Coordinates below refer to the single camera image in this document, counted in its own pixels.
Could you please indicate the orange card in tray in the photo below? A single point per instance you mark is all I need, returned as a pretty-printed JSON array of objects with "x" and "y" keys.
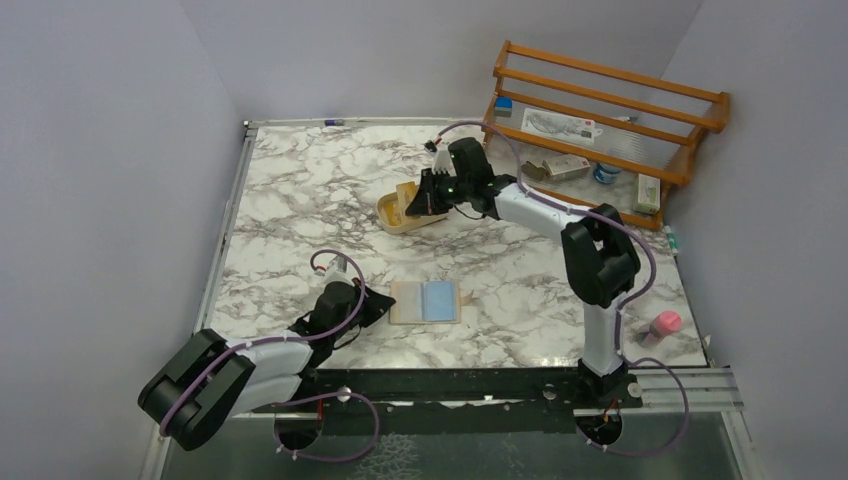
[{"x": 394, "y": 215}]

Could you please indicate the green white small box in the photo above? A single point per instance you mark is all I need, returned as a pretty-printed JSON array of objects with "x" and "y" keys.
[{"x": 647, "y": 195}]

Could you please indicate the brown small object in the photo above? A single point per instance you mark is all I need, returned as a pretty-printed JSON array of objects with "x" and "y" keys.
[{"x": 534, "y": 172}]

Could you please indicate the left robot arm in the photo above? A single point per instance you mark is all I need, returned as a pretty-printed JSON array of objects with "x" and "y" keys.
[{"x": 212, "y": 378}]

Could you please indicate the grey box with red label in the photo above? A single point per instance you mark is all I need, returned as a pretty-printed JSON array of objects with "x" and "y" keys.
[{"x": 565, "y": 167}]

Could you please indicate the clear packet with red label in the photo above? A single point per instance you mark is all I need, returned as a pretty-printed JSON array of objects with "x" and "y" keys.
[{"x": 561, "y": 127}]

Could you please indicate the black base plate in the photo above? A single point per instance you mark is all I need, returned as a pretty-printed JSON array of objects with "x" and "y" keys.
[{"x": 447, "y": 401}]

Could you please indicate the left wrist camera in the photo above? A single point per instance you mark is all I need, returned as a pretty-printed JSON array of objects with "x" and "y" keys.
[{"x": 335, "y": 271}]

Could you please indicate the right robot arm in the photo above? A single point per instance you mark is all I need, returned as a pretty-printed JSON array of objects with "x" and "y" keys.
[{"x": 600, "y": 260}]

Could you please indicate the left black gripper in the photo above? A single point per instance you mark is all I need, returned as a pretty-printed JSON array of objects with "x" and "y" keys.
[{"x": 376, "y": 306}]

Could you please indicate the green white tube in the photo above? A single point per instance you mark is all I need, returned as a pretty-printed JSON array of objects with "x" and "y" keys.
[{"x": 672, "y": 240}]

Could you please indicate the beige oval tray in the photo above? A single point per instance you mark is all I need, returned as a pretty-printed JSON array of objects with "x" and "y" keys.
[{"x": 403, "y": 194}]

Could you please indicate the pink object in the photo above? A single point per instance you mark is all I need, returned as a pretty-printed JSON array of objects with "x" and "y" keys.
[{"x": 663, "y": 325}]

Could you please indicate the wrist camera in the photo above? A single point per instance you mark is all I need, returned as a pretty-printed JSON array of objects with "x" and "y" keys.
[
  {"x": 442, "y": 160},
  {"x": 335, "y": 271}
]

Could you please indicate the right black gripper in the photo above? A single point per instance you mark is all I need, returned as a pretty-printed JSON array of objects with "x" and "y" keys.
[{"x": 425, "y": 202}]

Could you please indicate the wooden shelf rack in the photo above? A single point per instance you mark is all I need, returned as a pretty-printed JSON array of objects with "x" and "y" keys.
[{"x": 650, "y": 126}]

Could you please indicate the blue white small box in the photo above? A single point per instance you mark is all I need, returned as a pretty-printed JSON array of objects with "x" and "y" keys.
[{"x": 503, "y": 107}]

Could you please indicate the blue white bottle cap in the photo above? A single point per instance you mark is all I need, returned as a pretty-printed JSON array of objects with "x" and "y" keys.
[{"x": 606, "y": 174}]

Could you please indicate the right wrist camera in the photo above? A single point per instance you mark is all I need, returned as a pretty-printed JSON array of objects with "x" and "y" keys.
[{"x": 442, "y": 160}]

